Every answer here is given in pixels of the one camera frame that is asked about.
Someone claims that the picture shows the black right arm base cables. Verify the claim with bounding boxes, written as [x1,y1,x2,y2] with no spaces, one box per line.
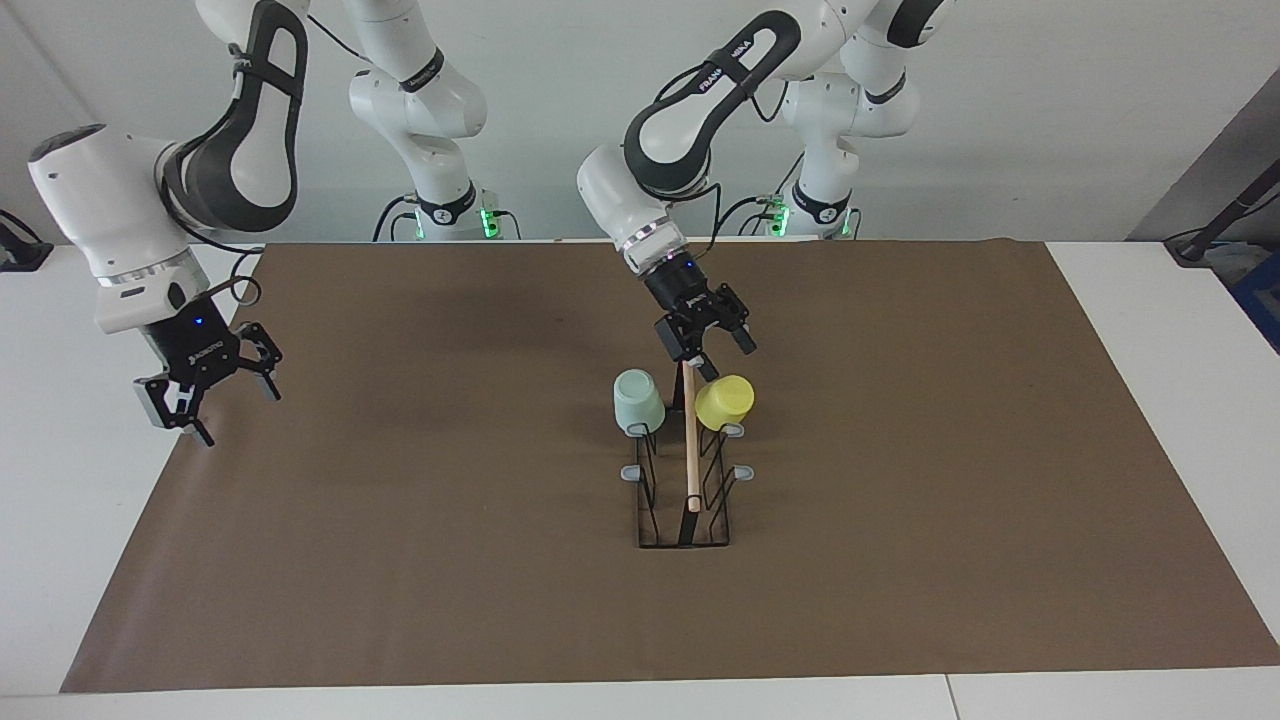
[372,193,523,243]

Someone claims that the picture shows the brown table mat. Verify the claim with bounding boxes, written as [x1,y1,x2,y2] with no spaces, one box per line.
[60,238,1280,694]

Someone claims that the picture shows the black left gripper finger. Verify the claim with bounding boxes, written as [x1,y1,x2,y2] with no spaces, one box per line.
[653,313,721,385]
[710,283,759,357]

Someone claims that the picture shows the black left arm base cables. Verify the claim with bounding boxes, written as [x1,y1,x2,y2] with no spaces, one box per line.
[712,150,801,239]

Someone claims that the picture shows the blue box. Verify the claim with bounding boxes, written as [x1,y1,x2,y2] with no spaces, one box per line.
[1228,245,1280,351]

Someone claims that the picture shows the black stand with pole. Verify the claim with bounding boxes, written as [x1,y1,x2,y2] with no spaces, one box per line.
[1165,160,1280,266]

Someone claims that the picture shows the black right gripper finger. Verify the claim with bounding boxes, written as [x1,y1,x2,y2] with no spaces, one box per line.
[234,319,285,404]
[134,373,217,450]

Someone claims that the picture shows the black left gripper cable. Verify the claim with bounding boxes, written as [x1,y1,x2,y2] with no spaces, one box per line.
[650,60,801,251]

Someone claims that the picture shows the black arm base cables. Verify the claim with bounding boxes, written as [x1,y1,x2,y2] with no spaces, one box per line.
[372,193,523,243]
[712,150,801,239]

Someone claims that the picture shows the black wire cup rack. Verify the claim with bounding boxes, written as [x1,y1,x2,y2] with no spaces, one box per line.
[620,360,755,550]

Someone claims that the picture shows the black table clamp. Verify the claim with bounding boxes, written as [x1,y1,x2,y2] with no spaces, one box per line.
[0,210,53,273]

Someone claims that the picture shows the yellow plastic cup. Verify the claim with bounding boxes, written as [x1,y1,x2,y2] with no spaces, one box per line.
[695,375,756,433]

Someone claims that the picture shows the pale green plastic cup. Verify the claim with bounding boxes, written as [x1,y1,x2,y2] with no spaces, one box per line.
[612,369,666,437]

